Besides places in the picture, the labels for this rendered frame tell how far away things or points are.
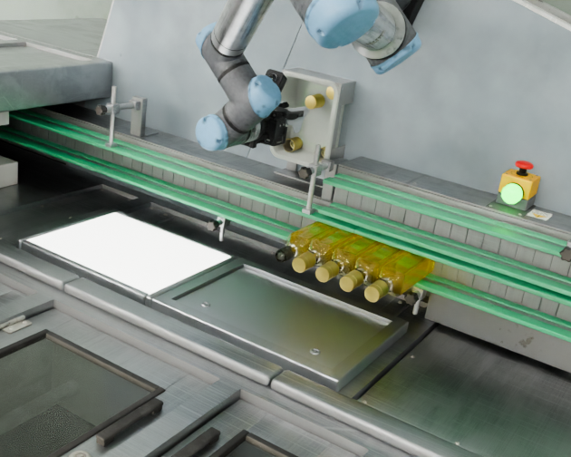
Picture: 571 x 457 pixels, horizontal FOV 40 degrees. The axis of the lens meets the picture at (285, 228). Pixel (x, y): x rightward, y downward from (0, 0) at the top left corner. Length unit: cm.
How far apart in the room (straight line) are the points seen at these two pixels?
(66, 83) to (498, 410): 146
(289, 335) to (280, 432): 28
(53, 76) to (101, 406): 112
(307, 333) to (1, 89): 105
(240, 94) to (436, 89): 52
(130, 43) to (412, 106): 91
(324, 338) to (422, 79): 67
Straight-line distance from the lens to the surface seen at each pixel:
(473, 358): 179
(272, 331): 165
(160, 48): 232
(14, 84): 221
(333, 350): 162
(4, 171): 242
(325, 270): 163
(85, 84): 239
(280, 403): 147
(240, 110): 160
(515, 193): 176
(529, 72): 182
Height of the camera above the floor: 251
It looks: 55 degrees down
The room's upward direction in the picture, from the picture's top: 114 degrees counter-clockwise
